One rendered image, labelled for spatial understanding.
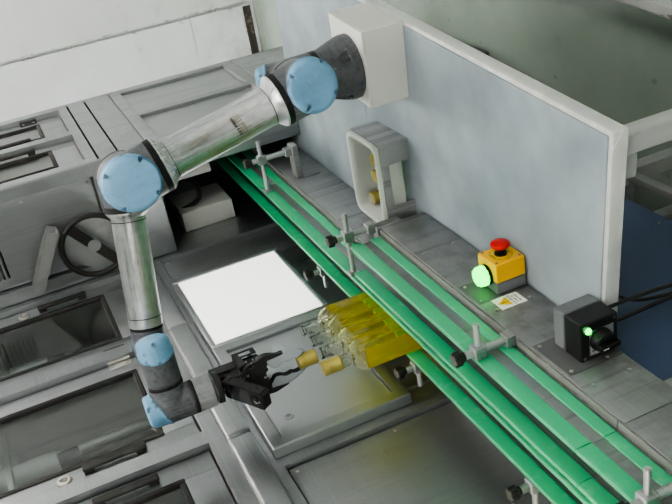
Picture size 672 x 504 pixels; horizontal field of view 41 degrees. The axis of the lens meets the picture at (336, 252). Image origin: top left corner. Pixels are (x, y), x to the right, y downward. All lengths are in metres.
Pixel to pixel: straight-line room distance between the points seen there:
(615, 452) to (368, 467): 0.63
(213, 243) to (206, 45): 2.88
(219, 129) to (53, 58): 3.75
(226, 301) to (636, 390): 1.33
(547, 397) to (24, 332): 1.71
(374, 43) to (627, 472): 1.08
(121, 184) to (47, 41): 3.77
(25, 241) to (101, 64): 2.83
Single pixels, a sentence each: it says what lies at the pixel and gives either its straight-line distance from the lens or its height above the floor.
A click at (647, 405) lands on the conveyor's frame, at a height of 0.82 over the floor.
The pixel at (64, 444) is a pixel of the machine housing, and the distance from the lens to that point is 2.31.
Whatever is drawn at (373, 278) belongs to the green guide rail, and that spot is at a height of 0.94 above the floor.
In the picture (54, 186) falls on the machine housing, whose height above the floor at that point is 1.55.
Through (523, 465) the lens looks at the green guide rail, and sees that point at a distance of 1.74.
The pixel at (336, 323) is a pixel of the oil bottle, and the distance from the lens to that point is 2.08.
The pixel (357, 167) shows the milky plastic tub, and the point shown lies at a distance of 2.35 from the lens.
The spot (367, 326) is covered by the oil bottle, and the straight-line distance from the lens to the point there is 2.05.
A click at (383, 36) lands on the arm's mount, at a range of 2.06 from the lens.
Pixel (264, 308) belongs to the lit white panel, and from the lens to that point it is 2.50.
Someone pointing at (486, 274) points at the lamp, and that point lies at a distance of 1.85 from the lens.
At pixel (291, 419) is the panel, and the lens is 2.07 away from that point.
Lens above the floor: 1.62
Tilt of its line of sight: 17 degrees down
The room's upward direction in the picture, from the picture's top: 109 degrees counter-clockwise
